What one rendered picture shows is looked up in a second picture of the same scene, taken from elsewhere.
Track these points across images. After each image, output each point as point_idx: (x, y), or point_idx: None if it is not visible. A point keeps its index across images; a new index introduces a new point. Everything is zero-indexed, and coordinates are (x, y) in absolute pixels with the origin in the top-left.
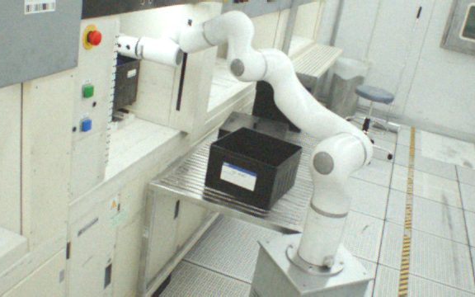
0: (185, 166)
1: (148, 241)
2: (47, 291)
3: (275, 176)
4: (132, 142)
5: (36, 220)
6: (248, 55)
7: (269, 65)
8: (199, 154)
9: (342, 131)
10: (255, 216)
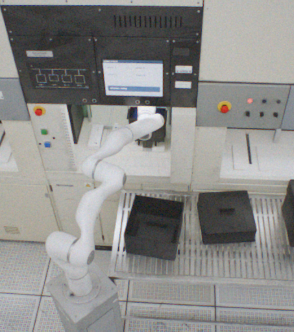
0: (156, 197)
1: (122, 216)
2: (36, 196)
3: (125, 239)
4: (131, 163)
5: (21, 168)
6: (84, 163)
7: (95, 176)
8: (179, 198)
9: (78, 239)
10: (113, 248)
